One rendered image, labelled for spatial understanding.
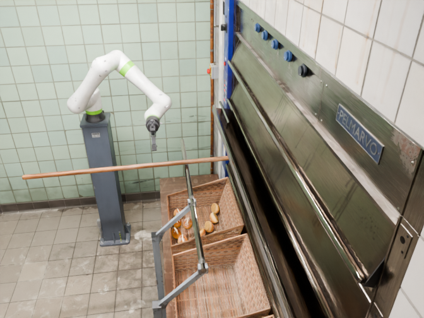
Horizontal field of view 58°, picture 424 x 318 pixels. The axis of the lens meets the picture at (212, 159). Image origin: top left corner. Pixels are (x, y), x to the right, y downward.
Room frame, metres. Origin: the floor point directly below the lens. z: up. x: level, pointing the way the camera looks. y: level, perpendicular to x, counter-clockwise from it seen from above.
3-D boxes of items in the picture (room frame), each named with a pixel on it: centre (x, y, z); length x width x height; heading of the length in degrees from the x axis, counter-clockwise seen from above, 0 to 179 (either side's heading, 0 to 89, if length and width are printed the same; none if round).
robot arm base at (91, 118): (2.72, 0.90, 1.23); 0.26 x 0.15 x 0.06; 8
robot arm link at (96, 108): (2.65, 0.90, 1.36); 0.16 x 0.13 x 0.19; 158
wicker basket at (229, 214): (2.08, 0.07, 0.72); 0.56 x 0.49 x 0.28; 9
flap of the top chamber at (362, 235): (1.53, -0.28, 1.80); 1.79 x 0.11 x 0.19; 8
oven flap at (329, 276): (1.53, -0.28, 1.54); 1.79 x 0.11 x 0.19; 8
